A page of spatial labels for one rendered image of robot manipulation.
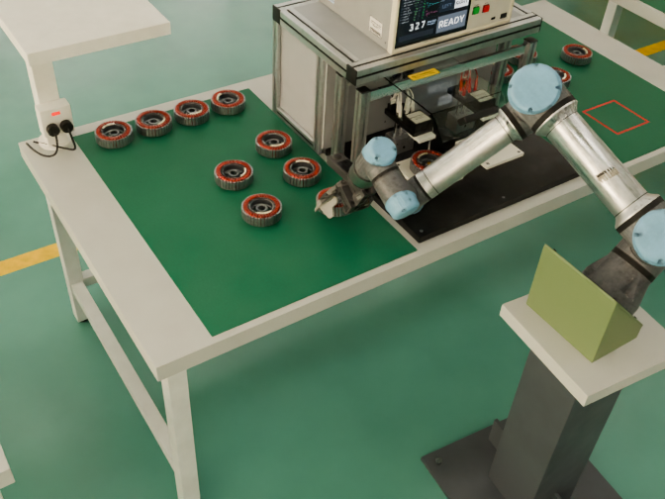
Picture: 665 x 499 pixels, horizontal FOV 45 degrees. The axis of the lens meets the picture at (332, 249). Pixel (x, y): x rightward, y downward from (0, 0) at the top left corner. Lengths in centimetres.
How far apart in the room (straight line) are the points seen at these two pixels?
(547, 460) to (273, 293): 88
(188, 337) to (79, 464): 86
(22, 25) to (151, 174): 53
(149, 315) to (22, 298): 126
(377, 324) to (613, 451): 91
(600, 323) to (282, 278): 77
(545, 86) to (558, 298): 50
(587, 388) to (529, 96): 67
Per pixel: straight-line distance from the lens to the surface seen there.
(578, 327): 196
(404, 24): 222
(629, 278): 194
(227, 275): 204
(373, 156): 188
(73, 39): 212
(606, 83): 307
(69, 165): 246
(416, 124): 232
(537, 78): 185
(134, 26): 216
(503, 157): 249
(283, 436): 263
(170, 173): 238
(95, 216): 226
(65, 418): 276
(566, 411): 213
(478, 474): 261
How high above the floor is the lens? 217
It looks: 42 degrees down
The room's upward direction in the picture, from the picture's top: 4 degrees clockwise
